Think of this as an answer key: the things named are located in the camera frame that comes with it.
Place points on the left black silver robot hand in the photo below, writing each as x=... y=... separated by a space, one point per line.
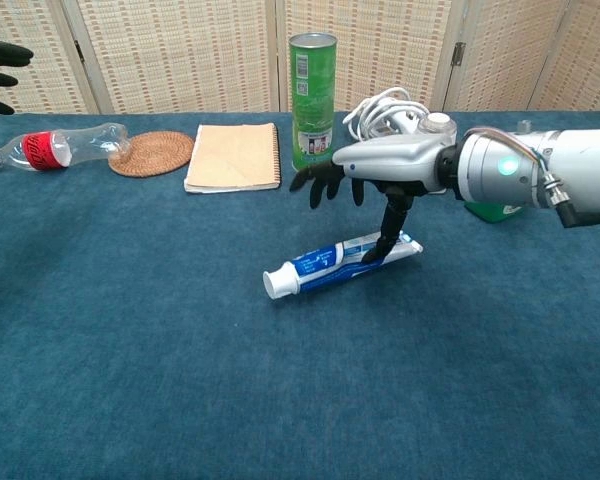
x=0 y=54

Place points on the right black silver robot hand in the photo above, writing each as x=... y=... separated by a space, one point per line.
x=390 y=157

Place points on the blue white toothpaste tube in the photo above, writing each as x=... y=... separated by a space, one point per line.
x=320 y=270

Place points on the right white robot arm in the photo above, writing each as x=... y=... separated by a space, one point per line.
x=580 y=165

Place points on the white handheld garment steamer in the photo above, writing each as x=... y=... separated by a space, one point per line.
x=437 y=124

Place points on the metal screen hinge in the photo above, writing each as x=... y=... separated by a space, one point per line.
x=458 y=53
x=78 y=51

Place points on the green cylindrical chip can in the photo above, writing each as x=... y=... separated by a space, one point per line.
x=312 y=90

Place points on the clear cola bottle red label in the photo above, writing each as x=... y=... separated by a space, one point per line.
x=40 y=150

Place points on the yellow lid green box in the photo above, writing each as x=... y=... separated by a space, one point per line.
x=485 y=210

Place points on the tan spiral notebook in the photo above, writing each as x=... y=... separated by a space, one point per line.
x=235 y=157

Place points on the bamboo folding screen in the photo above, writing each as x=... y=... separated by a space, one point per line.
x=180 y=50

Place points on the round woven rattan coaster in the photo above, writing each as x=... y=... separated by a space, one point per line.
x=155 y=150

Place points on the blue felt table cloth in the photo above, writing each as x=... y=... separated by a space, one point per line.
x=180 y=350

